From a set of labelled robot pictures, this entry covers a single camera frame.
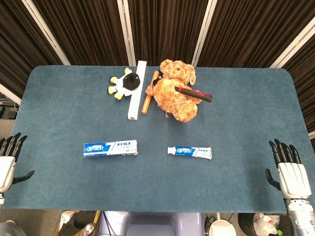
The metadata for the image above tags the blue white toothpaste box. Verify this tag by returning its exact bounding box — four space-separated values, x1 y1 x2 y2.
83 140 139 158

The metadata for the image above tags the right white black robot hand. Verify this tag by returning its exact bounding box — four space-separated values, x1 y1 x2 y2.
265 139 312 200

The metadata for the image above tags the dark brown curtain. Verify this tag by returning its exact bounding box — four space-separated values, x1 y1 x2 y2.
0 0 315 135

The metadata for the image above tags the purple robot base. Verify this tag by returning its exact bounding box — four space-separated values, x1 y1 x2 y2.
98 210 205 236

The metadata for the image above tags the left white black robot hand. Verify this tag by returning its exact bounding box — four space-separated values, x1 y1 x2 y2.
0 132 35 194

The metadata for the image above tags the black equipment with cables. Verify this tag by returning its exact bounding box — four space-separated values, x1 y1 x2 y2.
0 98 20 121

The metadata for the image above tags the white bowl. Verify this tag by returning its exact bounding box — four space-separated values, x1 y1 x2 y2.
209 219 238 236

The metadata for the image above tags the white plush toy black hat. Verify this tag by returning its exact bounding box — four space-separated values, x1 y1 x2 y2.
106 67 142 100

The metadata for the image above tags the wooden stick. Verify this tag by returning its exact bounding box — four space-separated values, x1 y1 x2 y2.
140 70 160 115

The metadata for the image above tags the brown teddy bear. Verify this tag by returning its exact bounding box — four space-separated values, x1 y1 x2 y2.
145 59 199 123

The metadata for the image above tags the black red handled hammer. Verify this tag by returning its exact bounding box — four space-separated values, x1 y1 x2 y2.
152 74 213 103

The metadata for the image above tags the white frame post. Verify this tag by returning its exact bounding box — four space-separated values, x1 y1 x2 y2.
269 16 315 69
0 83 23 106
191 0 218 67
21 0 71 66
116 0 137 67

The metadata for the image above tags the blue white toothpaste tube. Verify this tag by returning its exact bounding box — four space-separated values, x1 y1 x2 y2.
167 146 213 161

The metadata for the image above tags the black trash bin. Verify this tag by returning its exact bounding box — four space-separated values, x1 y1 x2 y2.
237 212 296 236

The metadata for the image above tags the blue table cloth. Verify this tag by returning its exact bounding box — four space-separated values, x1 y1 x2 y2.
0 64 315 215

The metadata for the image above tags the white strip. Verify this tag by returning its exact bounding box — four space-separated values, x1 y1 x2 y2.
127 60 148 121

